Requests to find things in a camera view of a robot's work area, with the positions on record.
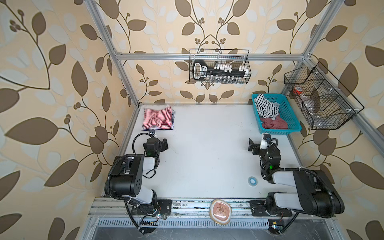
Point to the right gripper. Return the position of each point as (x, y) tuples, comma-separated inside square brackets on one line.
[(255, 147)]

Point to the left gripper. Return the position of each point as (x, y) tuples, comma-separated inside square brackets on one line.
[(162, 143)]

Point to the black white striped tank top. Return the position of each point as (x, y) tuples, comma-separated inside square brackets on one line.
[(266, 108)]

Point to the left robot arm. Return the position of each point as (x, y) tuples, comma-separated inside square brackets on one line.
[(125, 182)]

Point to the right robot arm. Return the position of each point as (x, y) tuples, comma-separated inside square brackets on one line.
[(315, 195)]

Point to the navy striped folded tank top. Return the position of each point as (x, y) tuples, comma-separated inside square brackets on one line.
[(173, 120)]

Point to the maroon tank top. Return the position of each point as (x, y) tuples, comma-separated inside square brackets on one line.
[(276, 124)]

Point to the teal plastic basket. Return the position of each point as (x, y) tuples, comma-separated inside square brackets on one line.
[(286, 113)]

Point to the blue tape roll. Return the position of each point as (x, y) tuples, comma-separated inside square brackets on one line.
[(252, 181)]

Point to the pink round badge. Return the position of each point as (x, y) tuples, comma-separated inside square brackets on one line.
[(220, 212)]

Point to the black tool in basket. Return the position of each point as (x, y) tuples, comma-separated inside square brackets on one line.
[(201, 70)]

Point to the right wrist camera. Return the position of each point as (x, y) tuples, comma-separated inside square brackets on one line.
[(266, 141)]

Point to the right wire basket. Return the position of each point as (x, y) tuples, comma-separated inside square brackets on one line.
[(327, 102)]

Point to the wire basket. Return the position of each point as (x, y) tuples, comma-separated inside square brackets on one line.
[(234, 57), (327, 102)]

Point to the back wire basket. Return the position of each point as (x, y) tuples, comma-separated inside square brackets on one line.
[(234, 57)]

